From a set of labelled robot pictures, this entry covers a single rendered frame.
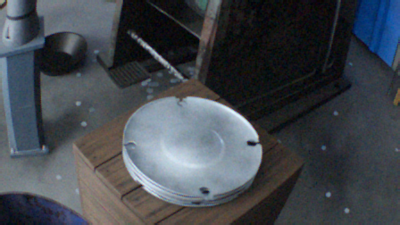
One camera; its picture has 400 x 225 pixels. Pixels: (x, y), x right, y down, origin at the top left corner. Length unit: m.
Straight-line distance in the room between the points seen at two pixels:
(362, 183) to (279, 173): 0.68
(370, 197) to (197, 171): 0.87
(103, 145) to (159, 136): 0.13
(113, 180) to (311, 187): 0.79
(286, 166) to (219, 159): 0.17
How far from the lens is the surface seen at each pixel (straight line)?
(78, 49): 1.97
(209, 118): 1.15
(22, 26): 1.27
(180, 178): 1.01
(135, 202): 1.00
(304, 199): 1.57
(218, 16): 1.30
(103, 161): 1.07
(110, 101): 1.76
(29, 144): 1.53
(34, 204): 0.86
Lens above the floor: 1.13
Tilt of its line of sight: 40 degrees down
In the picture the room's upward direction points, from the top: 12 degrees clockwise
